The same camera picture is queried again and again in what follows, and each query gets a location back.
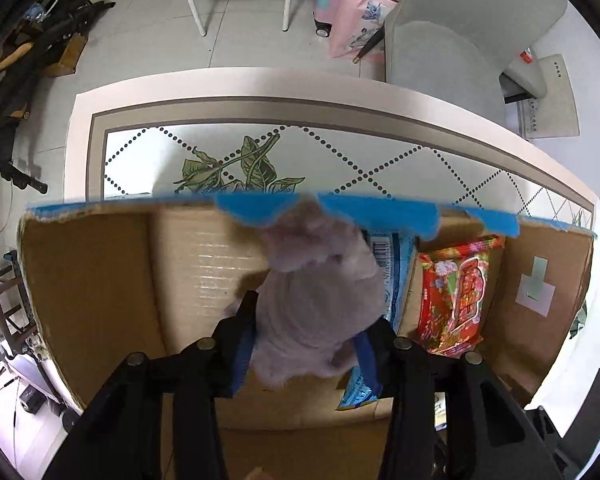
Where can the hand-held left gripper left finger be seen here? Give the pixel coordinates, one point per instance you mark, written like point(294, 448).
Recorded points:
point(241, 355)

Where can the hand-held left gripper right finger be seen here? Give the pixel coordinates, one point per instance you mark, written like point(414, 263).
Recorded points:
point(366, 360)

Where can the lilac plush toy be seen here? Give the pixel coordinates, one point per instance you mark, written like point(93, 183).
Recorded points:
point(316, 300)

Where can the cardboard box with blue tape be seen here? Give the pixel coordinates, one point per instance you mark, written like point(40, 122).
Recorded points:
point(130, 285)

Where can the blue tissue packet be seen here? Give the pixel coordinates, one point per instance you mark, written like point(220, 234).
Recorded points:
point(387, 280)

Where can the red floral tissue packet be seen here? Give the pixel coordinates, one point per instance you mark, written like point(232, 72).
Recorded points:
point(452, 295)

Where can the leaf print tablecloth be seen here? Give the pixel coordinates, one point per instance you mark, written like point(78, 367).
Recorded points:
point(330, 140)

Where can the black metal rack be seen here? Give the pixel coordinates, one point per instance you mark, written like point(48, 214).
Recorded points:
point(5, 310)

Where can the black tripod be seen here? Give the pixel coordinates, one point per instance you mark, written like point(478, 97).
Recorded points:
point(15, 170)

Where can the beige floor mat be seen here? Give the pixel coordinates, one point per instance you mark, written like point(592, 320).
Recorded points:
point(552, 100)

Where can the grey upholstered chair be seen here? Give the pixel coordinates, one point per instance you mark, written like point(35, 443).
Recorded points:
point(460, 45)

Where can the pink gift bag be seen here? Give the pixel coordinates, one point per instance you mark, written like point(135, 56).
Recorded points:
point(360, 22)

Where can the wooden box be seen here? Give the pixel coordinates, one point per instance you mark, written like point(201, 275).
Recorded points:
point(65, 45)

